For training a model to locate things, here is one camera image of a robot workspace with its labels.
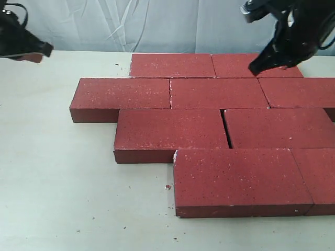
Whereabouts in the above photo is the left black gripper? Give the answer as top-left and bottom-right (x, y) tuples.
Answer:
(1, 10), (54, 63)

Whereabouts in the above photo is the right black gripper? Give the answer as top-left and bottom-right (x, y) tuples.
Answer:
(248, 1), (334, 76)

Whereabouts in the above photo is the long red brick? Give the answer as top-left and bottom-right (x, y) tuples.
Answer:
(170, 78), (269, 109)

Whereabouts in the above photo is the red brick second row right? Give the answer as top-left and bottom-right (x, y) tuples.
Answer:
(259, 78), (334, 108)

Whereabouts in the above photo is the red brick back row right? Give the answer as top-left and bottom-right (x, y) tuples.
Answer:
(211, 53), (303, 78)

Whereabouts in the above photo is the red brick third row right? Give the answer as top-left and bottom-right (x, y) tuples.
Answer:
(224, 108), (334, 149)

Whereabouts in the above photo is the red brick back row left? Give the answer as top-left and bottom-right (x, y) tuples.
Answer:
(129, 53), (216, 78)

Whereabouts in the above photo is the red brick front right edge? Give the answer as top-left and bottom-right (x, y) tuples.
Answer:
(292, 149), (334, 216)

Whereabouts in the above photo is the large red brick front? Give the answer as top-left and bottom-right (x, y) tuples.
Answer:
(173, 149), (314, 218)

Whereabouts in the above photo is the white fabric backdrop curtain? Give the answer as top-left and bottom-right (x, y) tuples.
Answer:
(7, 0), (275, 54)

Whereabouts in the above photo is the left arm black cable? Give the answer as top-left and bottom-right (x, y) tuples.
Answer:
(0, 2), (29, 27)

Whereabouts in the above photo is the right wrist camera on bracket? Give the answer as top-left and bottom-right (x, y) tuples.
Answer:
(240, 0), (278, 24)

